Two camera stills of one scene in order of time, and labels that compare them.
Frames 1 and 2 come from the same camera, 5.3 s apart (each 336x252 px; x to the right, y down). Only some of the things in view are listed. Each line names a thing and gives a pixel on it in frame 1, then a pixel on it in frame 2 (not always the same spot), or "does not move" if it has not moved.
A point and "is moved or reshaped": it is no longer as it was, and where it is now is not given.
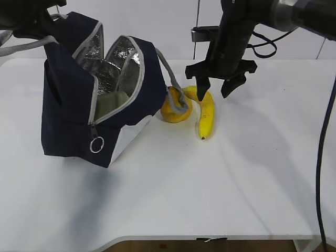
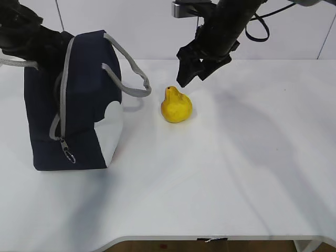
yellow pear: (177, 106) does not move
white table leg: (306, 245) does not move
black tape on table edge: (206, 240) does not move
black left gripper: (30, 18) to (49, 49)
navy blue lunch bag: (97, 90) is moved or reshaped
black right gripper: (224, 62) to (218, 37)
